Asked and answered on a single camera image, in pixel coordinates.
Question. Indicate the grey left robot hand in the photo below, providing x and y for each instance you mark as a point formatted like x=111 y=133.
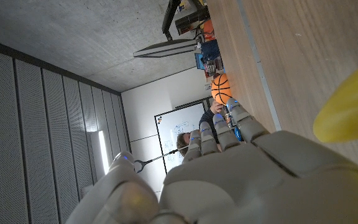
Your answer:
x=244 y=180

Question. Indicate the yellow toy banana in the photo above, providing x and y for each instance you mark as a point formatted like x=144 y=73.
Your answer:
x=350 y=109

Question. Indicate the orange toy basketball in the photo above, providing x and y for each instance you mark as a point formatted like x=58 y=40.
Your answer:
x=221 y=88

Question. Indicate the person in dark polo shirt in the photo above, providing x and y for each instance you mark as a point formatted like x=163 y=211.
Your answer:
x=208 y=118

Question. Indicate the flat blue box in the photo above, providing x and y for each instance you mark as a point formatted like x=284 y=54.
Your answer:
x=199 y=61

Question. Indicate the ceiling light strip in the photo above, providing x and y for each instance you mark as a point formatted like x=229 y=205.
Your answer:
x=103 y=152

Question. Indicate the large computer monitor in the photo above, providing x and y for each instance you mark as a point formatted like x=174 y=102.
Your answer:
x=166 y=48

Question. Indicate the whiteboard with black frame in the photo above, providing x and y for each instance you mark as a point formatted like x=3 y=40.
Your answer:
x=176 y=130

